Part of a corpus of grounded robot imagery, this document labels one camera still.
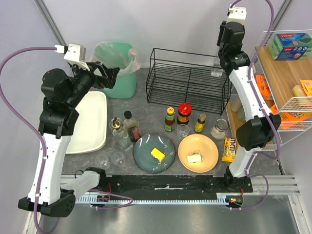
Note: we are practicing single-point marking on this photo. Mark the white rectangular basin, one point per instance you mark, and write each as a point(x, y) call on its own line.
point(91, 126)

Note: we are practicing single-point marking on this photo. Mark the sauce bottle yellow cap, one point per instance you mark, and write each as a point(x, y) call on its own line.
point(169, 122)

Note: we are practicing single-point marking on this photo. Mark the clear drinking glass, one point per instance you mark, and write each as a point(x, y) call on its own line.
point(118, 159)
point(102, 161)

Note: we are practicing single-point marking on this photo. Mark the blue ceramic plate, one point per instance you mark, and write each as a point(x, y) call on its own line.
point(143, 148)

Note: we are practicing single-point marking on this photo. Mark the glass oil bottle gold spout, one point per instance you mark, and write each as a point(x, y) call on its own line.
point(120, 134)

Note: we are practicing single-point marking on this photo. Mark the glass jar right side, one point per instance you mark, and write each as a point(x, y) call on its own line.
point(220, 129)

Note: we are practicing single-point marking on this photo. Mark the small yellow label bottle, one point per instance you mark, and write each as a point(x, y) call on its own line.
point(200, 123)

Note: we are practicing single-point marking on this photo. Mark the orange box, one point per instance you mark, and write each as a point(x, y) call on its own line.
point(263, 87)

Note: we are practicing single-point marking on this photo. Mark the yellow orange packet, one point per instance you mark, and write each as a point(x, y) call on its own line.
point(307, 87)

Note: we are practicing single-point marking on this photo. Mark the beige round plate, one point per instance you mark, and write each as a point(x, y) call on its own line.
point(197, 143)

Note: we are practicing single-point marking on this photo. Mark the chili sauce jar red lid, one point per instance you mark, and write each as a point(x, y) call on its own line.
point(184, 112)

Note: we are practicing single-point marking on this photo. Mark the clear pink bin liner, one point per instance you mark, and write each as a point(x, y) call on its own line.
point(117, 54)

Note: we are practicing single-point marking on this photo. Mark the yellow M&Ms candy bag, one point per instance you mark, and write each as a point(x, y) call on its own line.
point(230, 148)

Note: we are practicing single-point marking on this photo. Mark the orange snack bag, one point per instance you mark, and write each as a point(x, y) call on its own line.
point(294, 121)

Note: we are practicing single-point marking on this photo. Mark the green sponge pack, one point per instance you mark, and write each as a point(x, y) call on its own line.
point(290, 46)

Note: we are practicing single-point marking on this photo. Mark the yellow butter block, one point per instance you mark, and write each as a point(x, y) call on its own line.
point(157, 154)

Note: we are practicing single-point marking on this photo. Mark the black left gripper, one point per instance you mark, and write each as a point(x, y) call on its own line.
point(99, 74)

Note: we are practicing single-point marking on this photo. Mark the white cable duct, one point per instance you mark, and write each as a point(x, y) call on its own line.
point(93, 198)

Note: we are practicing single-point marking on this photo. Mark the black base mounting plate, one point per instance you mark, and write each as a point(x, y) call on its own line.
point(172, 186)

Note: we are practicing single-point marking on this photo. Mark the green trash bin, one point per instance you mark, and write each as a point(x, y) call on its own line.
point(124, 87)

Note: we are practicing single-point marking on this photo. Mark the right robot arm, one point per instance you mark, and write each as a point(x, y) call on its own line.
point(231, 58)

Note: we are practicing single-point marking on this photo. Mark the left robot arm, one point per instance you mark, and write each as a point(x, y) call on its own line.
point(62, 94)

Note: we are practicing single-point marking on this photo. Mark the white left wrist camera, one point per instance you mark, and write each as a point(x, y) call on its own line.
point(74, 54)

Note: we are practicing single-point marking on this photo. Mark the dark vinegar bottle black cap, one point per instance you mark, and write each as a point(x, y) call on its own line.
point(131, 126)

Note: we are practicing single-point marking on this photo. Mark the small clear glass cup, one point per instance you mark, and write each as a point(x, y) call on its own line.
point(182, 130)

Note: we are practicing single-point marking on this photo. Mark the yellow sponge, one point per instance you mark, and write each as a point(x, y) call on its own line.
point(298, 91)

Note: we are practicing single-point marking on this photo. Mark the black wire rack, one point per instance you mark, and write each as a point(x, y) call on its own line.
point(176, 77)

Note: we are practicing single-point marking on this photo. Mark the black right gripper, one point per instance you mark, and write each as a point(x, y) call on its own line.
point(221, 45)

